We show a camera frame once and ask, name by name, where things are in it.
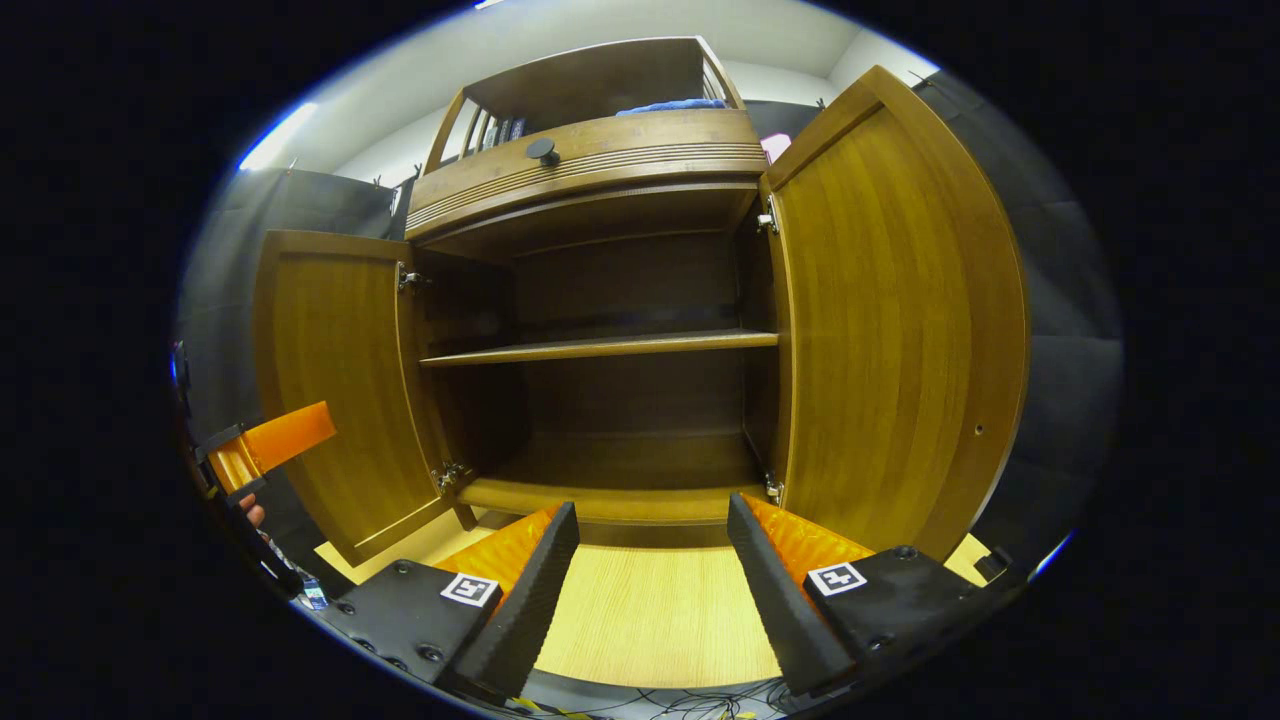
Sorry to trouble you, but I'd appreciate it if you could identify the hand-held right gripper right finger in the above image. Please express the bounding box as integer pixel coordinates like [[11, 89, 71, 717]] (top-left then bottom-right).
[[727, 492, 1029, 699]]

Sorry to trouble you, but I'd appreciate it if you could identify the blue folded cloth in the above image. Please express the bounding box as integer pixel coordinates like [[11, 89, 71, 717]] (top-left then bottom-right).
[[615, 98, 729, 117]]

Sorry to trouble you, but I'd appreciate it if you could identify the wooden inner shelf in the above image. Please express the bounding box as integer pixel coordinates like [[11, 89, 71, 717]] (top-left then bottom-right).
[[420, 330, 781, 368]]

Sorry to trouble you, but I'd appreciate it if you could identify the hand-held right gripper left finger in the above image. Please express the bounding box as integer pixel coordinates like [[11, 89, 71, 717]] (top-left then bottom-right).
[[312, 500, 581, 701]]

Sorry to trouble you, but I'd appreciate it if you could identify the black backdrop cloth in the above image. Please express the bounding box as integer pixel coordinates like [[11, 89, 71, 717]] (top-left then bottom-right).
[[175, 70, 1126, 591]]

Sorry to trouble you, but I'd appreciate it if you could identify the wooden shoe cabinet door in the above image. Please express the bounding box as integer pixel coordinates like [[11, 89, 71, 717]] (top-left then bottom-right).
[[250, 230, 461, 568], [762, 65, 1031, 563]]

